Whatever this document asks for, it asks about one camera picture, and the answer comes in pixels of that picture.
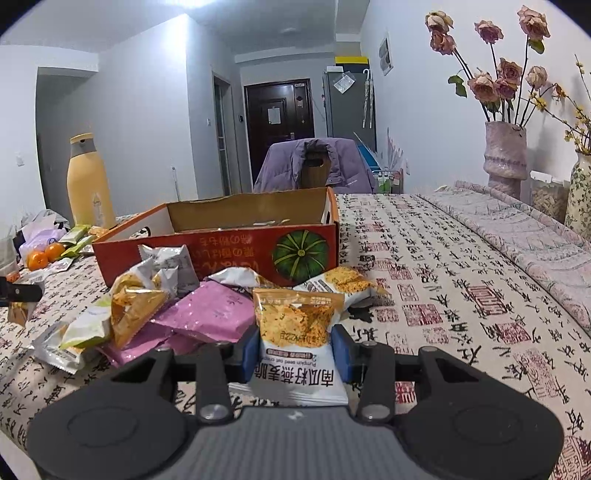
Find folded white umbrella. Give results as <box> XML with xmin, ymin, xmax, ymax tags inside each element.
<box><xmin>361</xmin><ymin>69</ymin><xmax>374</xmax><ymax>130</ymax></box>

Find pink snack packet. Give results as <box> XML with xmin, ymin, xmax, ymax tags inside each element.
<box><xmin>97</xmin><ymin>330</ymin><xmax>206</xmax><ymax>370</ymax></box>
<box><xmin>157</xmin><ymin>281</ymin><xmax>260</xmax><ymax>343</ymax></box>

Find purple jacket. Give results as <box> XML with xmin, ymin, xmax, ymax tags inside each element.
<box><xmin>254</xmin><ymin>137</ymin><xmax>377</xmax><ymax>195</ymax></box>

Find dark entrance door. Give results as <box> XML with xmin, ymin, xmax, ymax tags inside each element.
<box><xmin>244</xmin><ymin>79</ymin><xmax>317</xmax><ymax>183</ymax></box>

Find white orange crisp packet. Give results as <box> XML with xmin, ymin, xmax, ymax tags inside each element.
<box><xmin>252</xmin><ymin>286</ymin><xmax>349</xmax><ymax>407</ymax></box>
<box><xmin>293</xmin><ymin>267</ymin><xmax>389</xmax><ymax>311</ymax></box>

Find yellow bottle grey cap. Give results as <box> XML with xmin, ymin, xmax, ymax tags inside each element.
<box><xmin>67</xmin><ymin>133</ymin><xmax>116</xmax><ymax>229</ymax></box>

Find silver white snack packet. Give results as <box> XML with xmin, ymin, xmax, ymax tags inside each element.
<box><xmin>205</xmin><ymin>267</ymin><xmax>278</xmax><ymax>292</ymax></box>

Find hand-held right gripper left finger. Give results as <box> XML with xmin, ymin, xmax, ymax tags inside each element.
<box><xmin>113</xmin><ymin>325</ymin><xmax>262</xmax><ymax>424</ymax></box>

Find grey quilted cloth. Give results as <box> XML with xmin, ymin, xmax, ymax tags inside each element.
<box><xmin>418</xmin><ymin>180</ymin><xmax>591</xmax><ymax>333</ymax></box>

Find orange cardboard box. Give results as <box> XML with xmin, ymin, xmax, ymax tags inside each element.
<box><xmin>92</xmin><ymin>187</ymin><xmax>340</xmax><ymax>289</ymax></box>

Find orange crisp snack packet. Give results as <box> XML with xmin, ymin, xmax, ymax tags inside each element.
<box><xmin>110</xmin><ymin>270</ymin><xmax>178</xmax><ymax>349</ymax></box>

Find grey refrigerator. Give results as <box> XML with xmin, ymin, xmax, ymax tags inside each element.
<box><xmin>322</xmin><ymin>69</ymin><xmax>376</xmax><ymax>141</ymax></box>

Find clear storage jar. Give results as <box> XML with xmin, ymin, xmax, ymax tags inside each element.
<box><xmin>530</xmin><ymin>171</ymin><xmax>571</xmax><ymax>224</ymax></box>

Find clear plastic bag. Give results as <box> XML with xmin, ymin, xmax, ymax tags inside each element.
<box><xmin>330</xmin><ymin>71</ymin><xmax>356</xmax><ymax>94</ymax></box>

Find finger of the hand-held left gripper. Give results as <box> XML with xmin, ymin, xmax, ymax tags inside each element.
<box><xmin>0</xmin><ymin>277</ymin><xmax>45</xmax><ymax>308</ymax></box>

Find metal rack with bottles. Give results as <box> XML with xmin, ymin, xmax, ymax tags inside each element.
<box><xmin>376</xmin><ymin>168</ymin><xmax>404</xmax><ymax>193</ymax></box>

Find pink ceramic vase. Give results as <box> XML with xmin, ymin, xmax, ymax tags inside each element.
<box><xmin>483</xmin><ymin>121</ymin><xmax>528</xmax><ymax>201</ymax></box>

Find green white snack bar packet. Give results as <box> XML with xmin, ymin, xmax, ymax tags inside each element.
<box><xmin>60</xmin><ymin>295</ymin><xmax>114</xmax><ymax>352</ymax></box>

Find grey interior door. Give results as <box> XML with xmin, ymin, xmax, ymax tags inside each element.
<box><xmin>212</xmin><ymin>71</ymin><xmax>233</xmax><ymax>197</ymax></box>

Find purple tissue pack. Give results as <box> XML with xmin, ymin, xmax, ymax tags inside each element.
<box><xmin>21</xmin><ymin>210</ymin><xmax>68</xmax><ymax>254</ymax></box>

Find floral print vase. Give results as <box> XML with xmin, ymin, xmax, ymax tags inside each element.
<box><xmin>564</xmin><ymin>152</ymin><xmax>591</xmax><ymax>238</ymax></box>

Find yellow snack packet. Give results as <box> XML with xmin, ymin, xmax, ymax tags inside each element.
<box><xmin>7</xmin><ymin>300</ymin><xmax>31</xmax><ymax>328</ymax></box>

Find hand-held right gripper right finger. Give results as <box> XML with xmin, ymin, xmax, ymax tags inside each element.
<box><xmin>332</xmin><ymin>324</ymin><xmax>481</xmax><ymax>424</ymax></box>

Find wooden chair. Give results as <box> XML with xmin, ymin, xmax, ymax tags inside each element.
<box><xmin>300</xmin><ymin>150</ymin><xmax>331</xmax><ymax>189</ymax></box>

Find dried pink roses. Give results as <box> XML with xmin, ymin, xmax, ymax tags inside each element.
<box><xmin>425</xmin><ymin>6</ymin><xmax>566</xmax><ymax>127</ymax></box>

